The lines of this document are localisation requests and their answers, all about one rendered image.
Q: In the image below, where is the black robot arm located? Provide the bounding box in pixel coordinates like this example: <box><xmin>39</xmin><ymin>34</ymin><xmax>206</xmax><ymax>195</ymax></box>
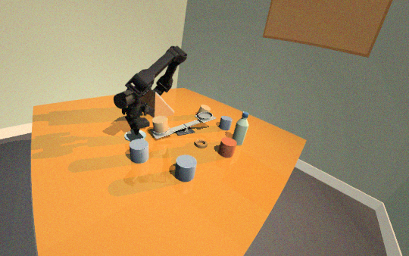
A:
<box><xmin>114</xmin><ymin>46</ymin><xmax>187</xmax><ymax>117</ymax></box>

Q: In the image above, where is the white round dish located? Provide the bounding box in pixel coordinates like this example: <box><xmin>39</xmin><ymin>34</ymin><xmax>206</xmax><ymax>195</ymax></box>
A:
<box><xmin>124</xmin><ymin>130</ymin><xmax>146</xmax><ymax>142</ymax></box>

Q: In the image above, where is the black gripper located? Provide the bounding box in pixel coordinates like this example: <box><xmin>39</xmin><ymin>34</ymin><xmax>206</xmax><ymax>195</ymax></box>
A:
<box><xmin>122</xmin><ymin>102</ymin><xmax>150</xmax><ymax>136</ymax></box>

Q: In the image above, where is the brown ring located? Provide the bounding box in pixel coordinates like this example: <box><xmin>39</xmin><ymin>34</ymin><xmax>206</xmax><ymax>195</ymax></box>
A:
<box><xmin>195</xmin><ymin>139</ymin><xmax>208</xmax><ymax>148</ymax></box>

